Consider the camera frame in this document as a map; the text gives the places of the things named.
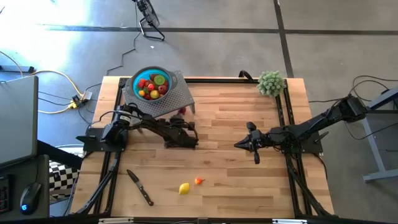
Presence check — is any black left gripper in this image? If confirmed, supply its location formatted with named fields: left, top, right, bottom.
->
left=164, top=114, right=200, bottom=149

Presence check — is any black cable loop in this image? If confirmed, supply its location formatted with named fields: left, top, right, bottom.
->
left=238, top=70, right=254, bottom=82

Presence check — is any blue collapsible colander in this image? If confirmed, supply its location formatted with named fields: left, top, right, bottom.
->
left=129, top=65, right=180, bottom=105

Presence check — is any black floor cable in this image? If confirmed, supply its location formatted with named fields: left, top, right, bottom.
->
left=105, top=30, right=139, bottom=77
left=307, top=74, right=398, bottom=156

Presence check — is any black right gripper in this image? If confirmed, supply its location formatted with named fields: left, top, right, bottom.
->
left=234, top=121, right=275, bottom=165

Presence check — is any green plant in white pot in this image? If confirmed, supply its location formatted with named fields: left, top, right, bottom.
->
left=256, top=70, right=287, bottom=95

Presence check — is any grey metal table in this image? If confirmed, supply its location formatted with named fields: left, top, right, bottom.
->
left=343, top=85, right=398, bottom=183

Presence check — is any black white checkerboard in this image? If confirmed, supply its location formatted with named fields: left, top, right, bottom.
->
left=48, top=160, right=82, bottom=200

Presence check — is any yellow extension cable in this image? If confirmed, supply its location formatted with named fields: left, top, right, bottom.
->
left=27, top=70, right=86, bottom=114

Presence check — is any black handled kitchen knife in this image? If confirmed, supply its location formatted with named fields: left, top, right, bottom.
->
left=126, top=169, right=155, bottom=207

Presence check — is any white power adapter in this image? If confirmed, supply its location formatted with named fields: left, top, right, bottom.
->
left=67, top=91, right=94, bottom=110

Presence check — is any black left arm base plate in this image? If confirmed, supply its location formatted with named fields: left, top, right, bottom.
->
left=76, top=127, right=129, bottom=153

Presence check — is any black desk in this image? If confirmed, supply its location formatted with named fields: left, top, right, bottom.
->
left=0, top=154, right=50, bottom=220

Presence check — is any black computer mouse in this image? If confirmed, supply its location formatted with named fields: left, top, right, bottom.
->
left=19, top=182, right=42, bottom=216

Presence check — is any silver metal bracket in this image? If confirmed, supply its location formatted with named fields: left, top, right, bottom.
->
left=98, top=217, right=134, bottom=224
left=272, top=218, right=308, bottom=224

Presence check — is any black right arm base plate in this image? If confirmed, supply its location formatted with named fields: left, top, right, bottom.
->
left=278, top=129, right=330, bottom=155

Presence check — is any grey perforated metal shelf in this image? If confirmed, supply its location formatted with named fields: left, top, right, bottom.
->
left=121, top=70, right=196, bottom=118

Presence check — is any black keyboard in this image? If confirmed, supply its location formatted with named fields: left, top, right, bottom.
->
left=0, top=174, right=14, bottom=215

